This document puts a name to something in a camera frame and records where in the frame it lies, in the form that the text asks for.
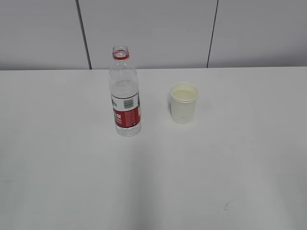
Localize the white paper cup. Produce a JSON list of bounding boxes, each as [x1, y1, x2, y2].
[[169, 82, 199, 124]]

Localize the clear red-label water bottle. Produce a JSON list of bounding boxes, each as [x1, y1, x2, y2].
[[109, 46, 142, 137]]

